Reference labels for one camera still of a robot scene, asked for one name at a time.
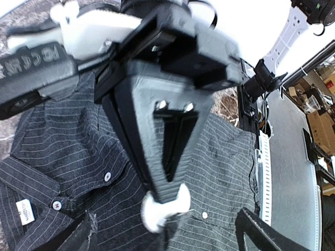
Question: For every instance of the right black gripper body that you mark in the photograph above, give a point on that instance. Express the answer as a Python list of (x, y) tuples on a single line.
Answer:
[(168, 55)]

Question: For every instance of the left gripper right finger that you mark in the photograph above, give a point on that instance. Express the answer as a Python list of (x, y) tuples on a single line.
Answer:
[(263, 236)]

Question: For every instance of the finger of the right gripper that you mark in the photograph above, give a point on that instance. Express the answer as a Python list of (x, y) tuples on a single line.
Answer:
[(164, 117), (119, 107)]

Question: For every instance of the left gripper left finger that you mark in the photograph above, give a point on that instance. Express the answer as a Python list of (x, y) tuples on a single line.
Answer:
[(80, 235)]

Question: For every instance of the black pinstriped shirt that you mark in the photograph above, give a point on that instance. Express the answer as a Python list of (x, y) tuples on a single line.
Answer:
[(67, 160)]

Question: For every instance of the round brooch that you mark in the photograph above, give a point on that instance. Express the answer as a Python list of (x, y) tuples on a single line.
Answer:
[(154, 215)]

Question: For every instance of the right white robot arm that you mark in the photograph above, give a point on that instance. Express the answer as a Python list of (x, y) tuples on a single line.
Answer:
[(302, 14)]

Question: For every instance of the white slotted cable duct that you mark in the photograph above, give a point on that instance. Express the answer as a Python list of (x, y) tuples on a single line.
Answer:
[(264, 179)]

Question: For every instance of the black front rail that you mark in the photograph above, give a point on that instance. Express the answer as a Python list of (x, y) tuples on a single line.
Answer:
[(248, 104)]

